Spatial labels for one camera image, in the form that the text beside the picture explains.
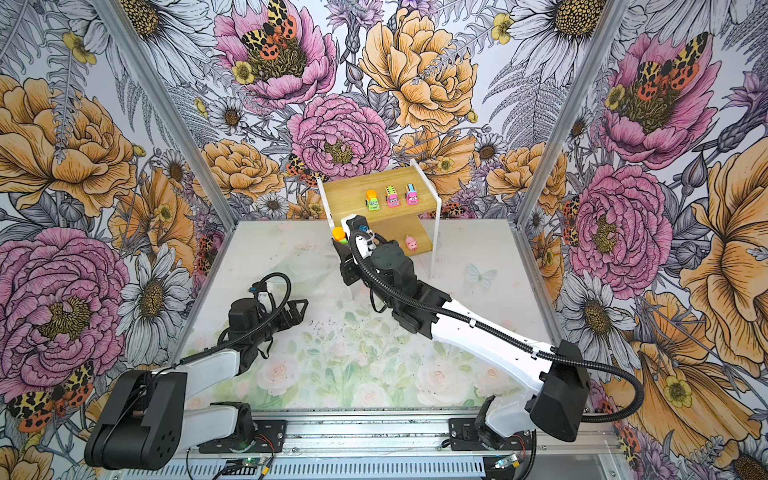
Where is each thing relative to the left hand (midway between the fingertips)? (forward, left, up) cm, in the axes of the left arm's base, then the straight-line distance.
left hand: (297, 312), depth 91 cm
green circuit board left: (-36, +5, -5) cm, 37 cm away
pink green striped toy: (+17, -29, +30) cm, 45 cm away
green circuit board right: (-37, -55, -4) cm, 67 cm away
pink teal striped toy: (+17, -34, +30) cm, 48 cm away
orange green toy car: (+15, -23, +31) cm, 41 cm away
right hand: (0, -17, +30) cm, 35 cm away
